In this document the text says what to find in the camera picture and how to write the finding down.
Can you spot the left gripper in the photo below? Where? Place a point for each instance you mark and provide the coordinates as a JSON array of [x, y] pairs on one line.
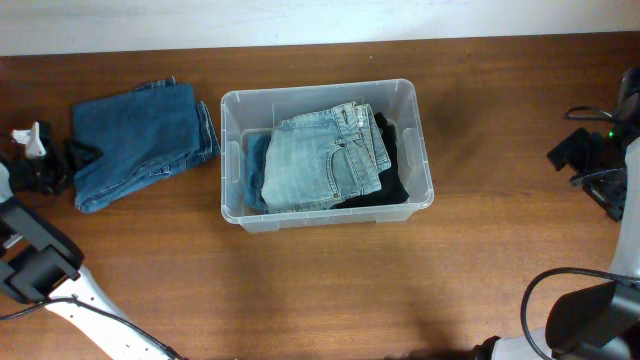
[[61, 163]]

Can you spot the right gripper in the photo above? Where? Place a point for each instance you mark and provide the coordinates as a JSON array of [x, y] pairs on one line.
[[572, 149]]

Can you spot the dark blue jeans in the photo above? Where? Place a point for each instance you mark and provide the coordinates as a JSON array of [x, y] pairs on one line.
[[150, 133]]

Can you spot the small blue denim shorts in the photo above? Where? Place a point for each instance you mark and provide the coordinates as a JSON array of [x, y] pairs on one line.
[[258, 144]]

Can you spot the black garment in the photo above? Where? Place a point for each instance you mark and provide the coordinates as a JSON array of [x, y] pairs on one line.
[[392, 189]]

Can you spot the light blue jeans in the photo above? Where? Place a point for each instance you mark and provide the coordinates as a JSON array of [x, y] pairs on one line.
[[317, 160]]

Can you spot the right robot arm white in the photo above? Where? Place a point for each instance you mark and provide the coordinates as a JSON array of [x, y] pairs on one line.
[[601, 321]]

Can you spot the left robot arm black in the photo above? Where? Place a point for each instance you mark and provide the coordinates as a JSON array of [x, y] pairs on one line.
[[49, 272]]

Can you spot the clear plastic storage container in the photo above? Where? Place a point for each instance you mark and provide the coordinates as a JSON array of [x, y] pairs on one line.
[[244, 112]]

